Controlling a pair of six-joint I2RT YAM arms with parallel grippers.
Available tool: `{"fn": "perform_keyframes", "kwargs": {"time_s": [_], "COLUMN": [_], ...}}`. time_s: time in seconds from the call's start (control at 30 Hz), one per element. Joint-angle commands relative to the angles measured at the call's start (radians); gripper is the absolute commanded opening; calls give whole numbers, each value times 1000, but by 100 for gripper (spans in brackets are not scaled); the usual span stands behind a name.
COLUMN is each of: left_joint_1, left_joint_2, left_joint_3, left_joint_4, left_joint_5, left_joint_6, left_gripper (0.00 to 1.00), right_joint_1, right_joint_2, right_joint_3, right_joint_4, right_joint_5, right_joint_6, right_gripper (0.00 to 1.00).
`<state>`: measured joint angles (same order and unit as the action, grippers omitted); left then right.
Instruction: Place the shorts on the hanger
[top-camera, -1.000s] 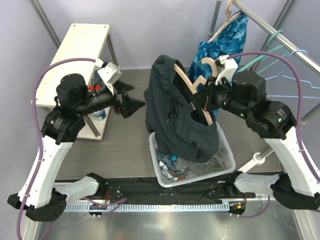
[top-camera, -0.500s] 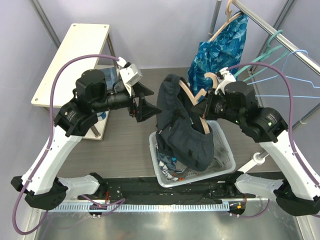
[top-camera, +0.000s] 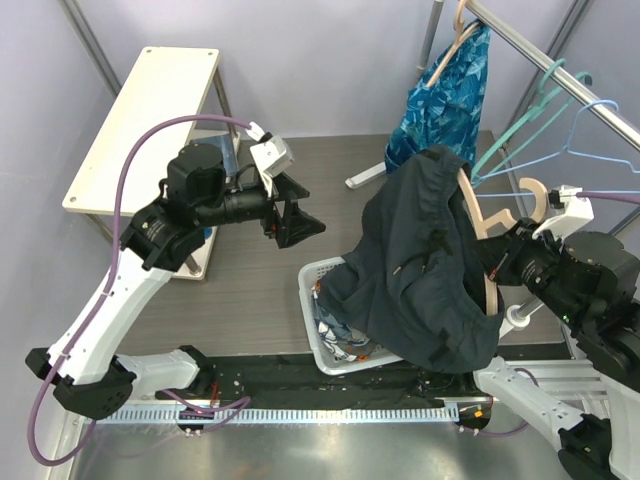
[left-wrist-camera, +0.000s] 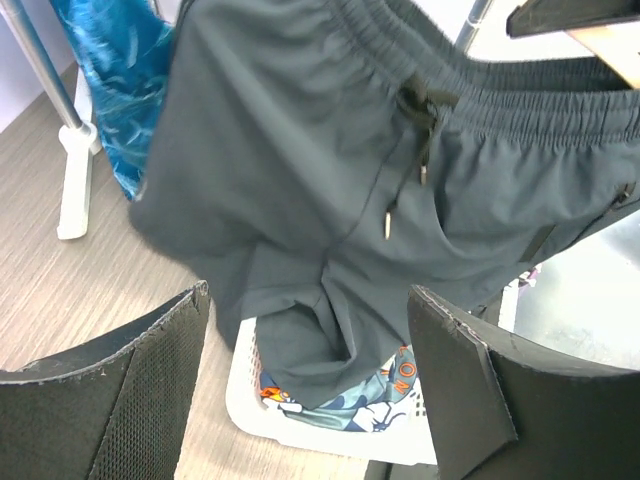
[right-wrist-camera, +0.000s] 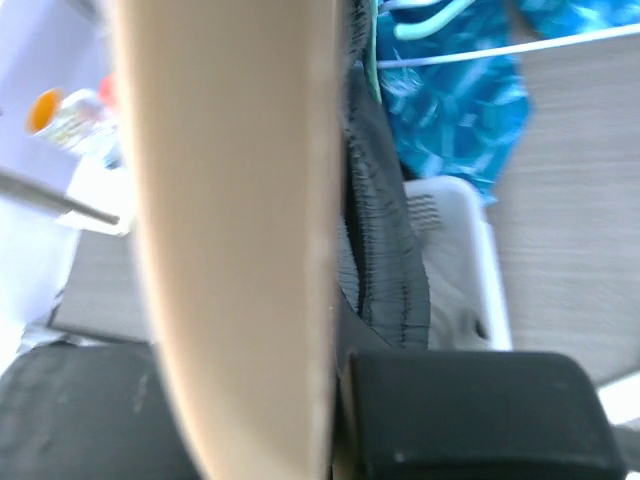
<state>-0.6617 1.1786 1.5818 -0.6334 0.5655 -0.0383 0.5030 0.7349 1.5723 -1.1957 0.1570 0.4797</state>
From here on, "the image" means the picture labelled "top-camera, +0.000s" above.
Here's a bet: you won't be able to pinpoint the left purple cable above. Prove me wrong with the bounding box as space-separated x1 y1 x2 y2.
25 114 256 467

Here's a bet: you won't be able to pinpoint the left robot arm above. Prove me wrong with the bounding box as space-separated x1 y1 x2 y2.
25 137 326 420

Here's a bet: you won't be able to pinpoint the blue floral shorts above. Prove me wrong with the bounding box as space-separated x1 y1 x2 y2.
384 21 491 174

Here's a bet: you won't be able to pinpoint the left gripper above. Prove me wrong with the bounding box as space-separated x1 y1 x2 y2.
196 170 326 247

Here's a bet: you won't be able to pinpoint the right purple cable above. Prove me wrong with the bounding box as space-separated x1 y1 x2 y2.
459 189 640 440

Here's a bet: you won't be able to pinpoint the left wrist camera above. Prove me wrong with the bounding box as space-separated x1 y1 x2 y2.
246 122 294 199

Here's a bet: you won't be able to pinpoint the teal plastic hanger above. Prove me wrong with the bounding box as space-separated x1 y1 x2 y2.
470 58 575 187

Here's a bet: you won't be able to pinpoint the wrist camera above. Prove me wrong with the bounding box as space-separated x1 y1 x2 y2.
532 185 594 241
246 122 294 199

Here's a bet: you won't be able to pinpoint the dark navy shorts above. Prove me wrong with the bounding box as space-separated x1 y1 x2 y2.
318 145 503 374

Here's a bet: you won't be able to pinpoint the blue book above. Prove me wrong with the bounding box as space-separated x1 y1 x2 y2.
200 133 238 177

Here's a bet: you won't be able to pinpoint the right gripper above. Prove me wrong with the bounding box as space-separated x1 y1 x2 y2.
469 213 587 325

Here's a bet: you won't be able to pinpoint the beige wooden hanger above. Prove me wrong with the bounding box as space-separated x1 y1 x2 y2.
426 0 479 88

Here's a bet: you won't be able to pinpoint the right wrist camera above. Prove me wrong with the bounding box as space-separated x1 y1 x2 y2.
532 185 594 241

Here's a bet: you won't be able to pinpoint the patterned white cloth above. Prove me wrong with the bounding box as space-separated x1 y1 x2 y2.
311 282 378 362

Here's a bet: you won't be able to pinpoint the purple cable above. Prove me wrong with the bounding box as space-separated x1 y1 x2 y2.
25 114 256 467
459 189 640 440

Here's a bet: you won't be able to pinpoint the white side shelf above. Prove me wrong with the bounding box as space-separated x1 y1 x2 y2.
61 46 240 281

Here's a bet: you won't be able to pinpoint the metal clothes rack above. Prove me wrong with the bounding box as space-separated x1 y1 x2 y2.
344 0 640 346

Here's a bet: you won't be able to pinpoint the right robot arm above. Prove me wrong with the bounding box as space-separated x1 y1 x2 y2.
451 219 639 479

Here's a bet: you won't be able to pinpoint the white laundry basket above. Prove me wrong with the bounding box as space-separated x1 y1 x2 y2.
298 257 401 376

